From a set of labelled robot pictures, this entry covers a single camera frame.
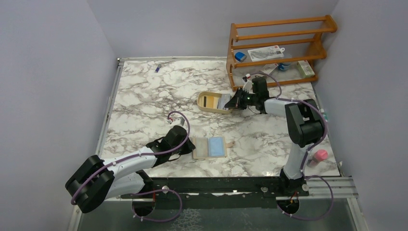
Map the blue tape roll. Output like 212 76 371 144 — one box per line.
278 63 292 71

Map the card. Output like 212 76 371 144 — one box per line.
217 93 231 110

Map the wooden shelf rack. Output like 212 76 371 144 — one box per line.
226 15 338 91

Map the green white small box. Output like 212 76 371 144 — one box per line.
296 60 315 78

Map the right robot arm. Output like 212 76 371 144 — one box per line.
224 77 327 193

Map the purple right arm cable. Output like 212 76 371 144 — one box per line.
250 71 335 222

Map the small purple marker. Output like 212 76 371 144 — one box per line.
155 64 162 73

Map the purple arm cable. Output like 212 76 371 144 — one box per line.
250 71 335 222
70 110 191 223

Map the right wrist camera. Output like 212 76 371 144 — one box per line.
242 74 252 91

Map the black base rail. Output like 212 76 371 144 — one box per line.
121 177 309 209

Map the blue stamp block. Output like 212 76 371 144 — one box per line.
234 52 247 63

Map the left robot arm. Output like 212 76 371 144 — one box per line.
65 125 196 213

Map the beige card holder wallet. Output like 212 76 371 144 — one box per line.
192 136 235 159

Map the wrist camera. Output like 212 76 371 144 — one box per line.
168 117 185 127
242 74 252 91

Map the pink bottle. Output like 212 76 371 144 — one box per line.
306 149 329 168

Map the white printed package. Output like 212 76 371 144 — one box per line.
248 45 285 62

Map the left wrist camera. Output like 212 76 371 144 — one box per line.
168 117 185 127

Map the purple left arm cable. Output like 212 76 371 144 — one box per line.
70 110 191 223

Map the green white pen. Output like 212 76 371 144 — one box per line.
320 108 328 122

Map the beige oval tray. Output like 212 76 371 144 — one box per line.
196 91 232 114

